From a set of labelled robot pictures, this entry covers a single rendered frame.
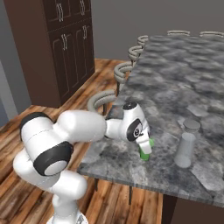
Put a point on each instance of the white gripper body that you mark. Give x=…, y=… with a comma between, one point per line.
x=145, y=145

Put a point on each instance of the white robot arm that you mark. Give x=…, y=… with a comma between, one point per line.
x=78, y=125

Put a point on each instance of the green cup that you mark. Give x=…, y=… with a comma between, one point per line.
x=144, y=155

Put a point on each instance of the clear grey glass pitcher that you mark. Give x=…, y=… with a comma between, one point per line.
x=185, y=145

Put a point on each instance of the grey bar stool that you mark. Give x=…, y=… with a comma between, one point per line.
x=212, y=33
x=100, y=99
x=142, y=39
x=178, y=32
x=122, y=71
x=134, y=52

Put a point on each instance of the dark brown tall cupboard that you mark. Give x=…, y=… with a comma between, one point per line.
x=55, y=52

